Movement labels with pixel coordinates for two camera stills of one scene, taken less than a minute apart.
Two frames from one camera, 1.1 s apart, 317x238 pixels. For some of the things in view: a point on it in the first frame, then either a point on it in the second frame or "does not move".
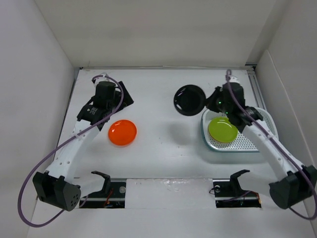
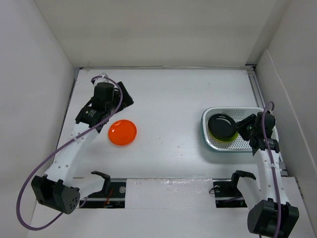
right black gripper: [210, 100] -> [241, 124]
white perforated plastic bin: [241, 143] does not move
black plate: [189, 100] -> [222, 126]
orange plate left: [122, 132] does not move
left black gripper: [127, 100] does not move
